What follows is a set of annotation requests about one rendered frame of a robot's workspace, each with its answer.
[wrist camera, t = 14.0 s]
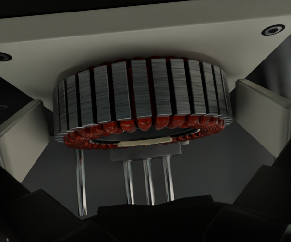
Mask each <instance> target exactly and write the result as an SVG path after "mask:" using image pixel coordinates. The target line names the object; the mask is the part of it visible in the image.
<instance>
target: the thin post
mask: <svg viewBox="0 0 291 242"><path fill-rule="evenodd" d="M74 154H75V170H76V186H77V202H78V216H85V215H87V199H86V185H85V164H84V150H80V149H74Z"/></svg>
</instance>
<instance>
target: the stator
mask: <svg viewBox="0 0 291 242"><path fill-rule="evenodd" d="M52 101H53V121H54V139H55V140H56V141H57V142H59V143H63V144H65V146H67V147H68V148H72V149H80V150H83V149H85V150H92V149H93V150H100V149H103V150H108V149H114V150H115V149H119V148H122V149H127V148H129V147H132V148H137V147H138V146H140V145H141V146H142V147H147V146H149V145H153V146H157V145H159V144H163V145H167V144H168V143H177V142H186V141H188V140H195V139H197V138H204V137H207V136H211V135H214V134H217V133H219V132H221V131H222V130H224V127H226V126H227V125H230V124H231V123H232V122H233V114H232V109H231V103H230V95H229V89H228V83H227V77H226V74H225V72H224V71H223V70H222V69H219V67H217V66H215V65H212V66H211V64H210V63H206V62H201V61H199V60H190V59H189V58H187V57H182V58H179V59H177V58H176V57H174V56H167V57H165V58H164V59H162V58H161V57H159V56H151V57H150V58H149V59H148V61H147V64H146V60H145V59H144V58H142V57H135V58H133V59H132V60H131V67H130V65H129V63H128V61H127V60H125V59H119V60H117V61H115V63H112V64H111V63H110V62H104V63H102V64H100V66H99V67H96V66H90V67H88V68H87V70H85V71H78V72H77V73H76V75H75V74H74V75H72V76H70V77H68V78H66V80H63V81H61V82H60V83H59V84H58V85H56V86H55V88H54V90H53V92H52Z"/></svg>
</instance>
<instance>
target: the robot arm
mask: <svg viewBox="0 0 291 242"><path fill-rule="evenodd" d="M235 121H237V122H238V123H239V124H240V125H241V126H242V127H243V128H244V129H245V130H246V131H247V132H248V133H249V134H250V135H251V136H252V137H254V138H255V139H256V140H257V141H258V142H259V143H260V144H261V145H262V146H263V147H265V148H266V149H267V150H268V151H269V152H270V153H271V154H272V155H273V156H274V157H275V158H276V160H275V161H274V163H273V164H272V166H268V165H262V166H261V167H260V168H259V169H258V171H257V172H256V173H255V175H254V176H253V177H252V178H251V180H250V181H249V182H248V184H247V185H246V187H245V188H244V189H243V191H242V192H241V193H240V195H239V196H238V197H237V199H236V200H235V201H234V203H233V204H227V203H222V202H214V200H213V198H212V196H211V195H202V196H193V197H184V198H180V199H177V200H173V201H169V202H166V203H162V204H159V205H136V204H122V205H112V206H100V207H98V212H97V215H93V216H91V217H88V218H85V219H83V220H80V219H79V218H78V217H77V216H76V215H74V214H73V213H72V212H71V211H69V210H68V209H67V208H65V207H64V206H63V205H62V204H60V203H59V202H58V201H57V200H55V199H54V198H53V197H52V196H50V195H49V194H48V193H47V192H45V191H44V190H42V189H38V190H36V191H33V192H30V191H29V190H28V189H27V188H26V187H24V186H23V185H22V184H21V182H22V181H23V179H24V178H25V176H26V175H27V174H28V172H29V171H30V169H31V168H32V166H33V165H34V163H35V162H36V160H37V159H38V158H39V156H40V155H41V153H42V152H43V150H44V149H45V147H46V146H47V144H48V143H49V142H50V140H51V138H50V134H49V128H48V123H47V118H46V114H45V109H44V105H43V101H41V100H40V99H37V100H32V101H31V102H29V103H28V104H27V105H26V106H24V107H23V108H22V109H20V110H19V111H18V112H17V113H15V114H14V115H13V116H11V117H10V118H9V119H7V120H6V121H5V122H4V123H3V124H1V125H0V242H291V100H289V99H287V98H285V97H283V96H281V95H278V94H276V93H274V92H272V91H270V90H268V89H266V88H264V87H262V86H259V85H257V84H255V83H253V82H251V81H249V80H247V79H237V81H236V83H235Z"/></svg>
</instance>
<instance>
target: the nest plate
mask: <svg viewBox="0 0 291 242"><path fill-rule="evenodd" d="M290 34H291V0H189V1H179V2H169V3H159V4H149V5H138V6H129V7H118V8H108V9H98V10H88V11H78V12H64V13H54V14H44V15H33V16H23V17H13V18H3V19H0V77H1V78H3V79H4V80H6V81H7V82H9V83H10V84H12V85H13V86H15V87H17V88H18V89H20V90H21V91H23V92H24V93H25V94H27V95H28V96H30V97H31V98H33V99H34V100H37V99H40V100H41V101H43V105H44V106H45V107H46V108H48V109H49V110H51V111H52V112H53V101H52V92H53V90H54V88H55V86H56V85H58V84H59V83H60V82H61V81H63V80H66V78H68V77H70V76H72V75H74V74H75V75H76V73H77V72H78V71H85V70H87V68H88V67H90V66H96V67H99V66H100V64H102V63H104V62H110V63H111V64H112V63H115V61H117V60H119V59H125V60H127V61H128V63H129V65H130V67H131V60H132V59H133V58H135V57H142V58H144V59H145V60H146V64H147V61H148V59H149V58H150V57H151V56H159V57H161V58H162V59H164V58H165V57H167V56H174V57H176V58H177V59H179V58H182V57H187V58H189V59H190V60H199V61H201V62H206V63H210V64H211V66H212V65H215V66H217V67H219V69H222V70H223V71H224V72H225V74H226V77H227V83H228V89H229V93H230V92H231V91H232V90H233V89H234V88H235V83H236V81H237V79H244V78H245V77H246V76H248V75H249V74H250V73H251V72H252V71H253V70H254V69H255V68H256V67H257V66H258V65H259V64H260V63H261V62H262V61H263V60H264V59H265V58H266V57H267V56H268V55H269V54H270V53H271V52H272V51H273V50H274V49H275V48H276V47H277V46H279V45H280V44H281V43H282V42H283V41H284V40H285V39H286V38H287V37H288V36H289V35H290Z"/></svg>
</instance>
